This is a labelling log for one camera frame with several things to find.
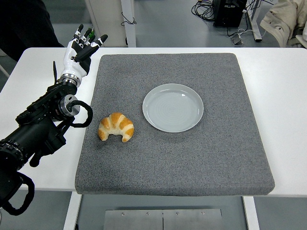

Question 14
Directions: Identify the beige jacket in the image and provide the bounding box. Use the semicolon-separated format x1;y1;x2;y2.
260;0;307;48

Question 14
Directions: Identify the thin black cable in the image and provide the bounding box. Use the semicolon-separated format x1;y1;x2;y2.
120;11;137;26

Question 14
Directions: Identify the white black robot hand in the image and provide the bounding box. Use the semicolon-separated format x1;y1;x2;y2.
59;23;108;79

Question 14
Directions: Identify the beige cabinet panel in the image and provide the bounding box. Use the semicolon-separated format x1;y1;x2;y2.
85;0;128;47

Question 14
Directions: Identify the black computer case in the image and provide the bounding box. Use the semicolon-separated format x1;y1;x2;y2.
213;0;248;28

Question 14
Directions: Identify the white table leg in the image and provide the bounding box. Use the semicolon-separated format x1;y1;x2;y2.
242;195;260;230
62;191;83;230

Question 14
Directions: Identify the white cable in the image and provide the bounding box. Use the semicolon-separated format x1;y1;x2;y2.
226;28;255;38

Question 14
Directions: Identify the white desk post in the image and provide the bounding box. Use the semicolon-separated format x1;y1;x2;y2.
120;0;137;48

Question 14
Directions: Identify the grey round plate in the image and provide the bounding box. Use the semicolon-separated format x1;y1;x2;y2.
142;83;204;134

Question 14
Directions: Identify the grey floor socket box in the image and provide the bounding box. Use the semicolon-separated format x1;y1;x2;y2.
230;34;245;46

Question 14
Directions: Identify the white desk leg with foot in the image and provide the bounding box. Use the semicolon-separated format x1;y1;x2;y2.
246;0;262;43

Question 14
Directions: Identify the person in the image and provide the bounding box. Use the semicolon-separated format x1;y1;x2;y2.
0;0;65;62

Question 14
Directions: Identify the golden croissant bread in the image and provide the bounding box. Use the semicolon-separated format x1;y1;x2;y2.
97;112;135;143

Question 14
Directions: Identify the grey felt mat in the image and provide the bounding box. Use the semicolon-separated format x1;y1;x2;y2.
74;53;275;197

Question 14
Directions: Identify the black cable bundle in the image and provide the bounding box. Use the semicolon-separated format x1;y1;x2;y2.
191;0;215;22

